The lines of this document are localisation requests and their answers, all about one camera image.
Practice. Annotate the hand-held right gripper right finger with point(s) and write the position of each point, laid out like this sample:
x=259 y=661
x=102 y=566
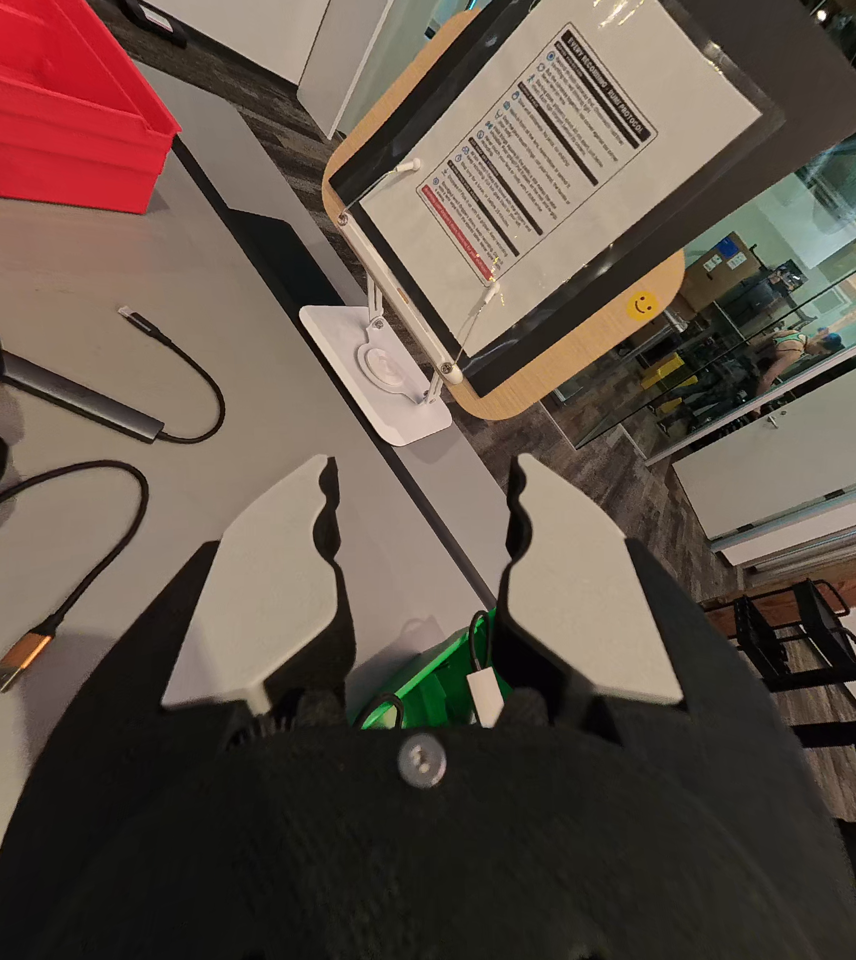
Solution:
x=585 y=600

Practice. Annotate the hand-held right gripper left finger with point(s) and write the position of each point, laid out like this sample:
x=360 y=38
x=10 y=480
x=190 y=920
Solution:
x=270 y=585

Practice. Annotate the green plastic bin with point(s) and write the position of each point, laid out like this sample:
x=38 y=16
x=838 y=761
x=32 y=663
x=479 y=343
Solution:
x=435 y=675

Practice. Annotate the red plastic bin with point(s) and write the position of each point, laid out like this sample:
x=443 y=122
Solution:
x=60 y=150

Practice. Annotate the white usb adapter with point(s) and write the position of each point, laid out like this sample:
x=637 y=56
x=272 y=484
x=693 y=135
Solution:
x=486 y=697

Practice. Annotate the white door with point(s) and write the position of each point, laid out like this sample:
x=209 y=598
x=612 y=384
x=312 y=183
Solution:
x=772 y=480

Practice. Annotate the yellow floor sign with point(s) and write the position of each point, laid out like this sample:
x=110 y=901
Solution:
x=664 y=373

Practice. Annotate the yellow smiley sticker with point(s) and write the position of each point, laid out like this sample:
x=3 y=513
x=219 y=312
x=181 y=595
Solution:
x=641 y=305

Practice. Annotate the cardboard box with blue label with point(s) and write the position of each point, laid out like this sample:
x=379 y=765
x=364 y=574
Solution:
x=720 y=270

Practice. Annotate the black flat floor box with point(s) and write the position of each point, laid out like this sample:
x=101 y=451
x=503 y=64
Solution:
x=158 y=26

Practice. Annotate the white instruction sheet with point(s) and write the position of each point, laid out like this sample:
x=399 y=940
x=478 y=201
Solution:
x=697 y=90

